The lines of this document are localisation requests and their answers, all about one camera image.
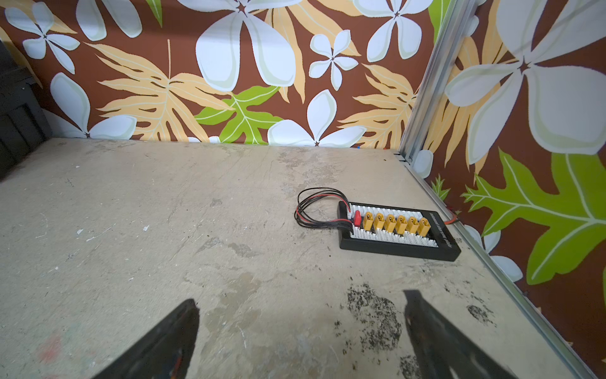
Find black plastic toolbox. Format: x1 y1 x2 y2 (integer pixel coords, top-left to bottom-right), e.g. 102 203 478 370
1 44 52 178

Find red black wire loop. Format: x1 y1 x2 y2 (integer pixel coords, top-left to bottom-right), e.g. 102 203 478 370
294 186 354 232

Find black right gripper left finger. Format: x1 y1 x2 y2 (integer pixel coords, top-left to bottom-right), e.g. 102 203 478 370
96 298 200 378

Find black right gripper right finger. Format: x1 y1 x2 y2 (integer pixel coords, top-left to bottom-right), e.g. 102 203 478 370
404 290 514 378

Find black charging board yellow connectors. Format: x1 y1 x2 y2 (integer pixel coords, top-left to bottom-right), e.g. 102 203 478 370
338 202 461 262

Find aluminium frame post right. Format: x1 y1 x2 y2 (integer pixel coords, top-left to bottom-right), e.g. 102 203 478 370
399 0 478 164

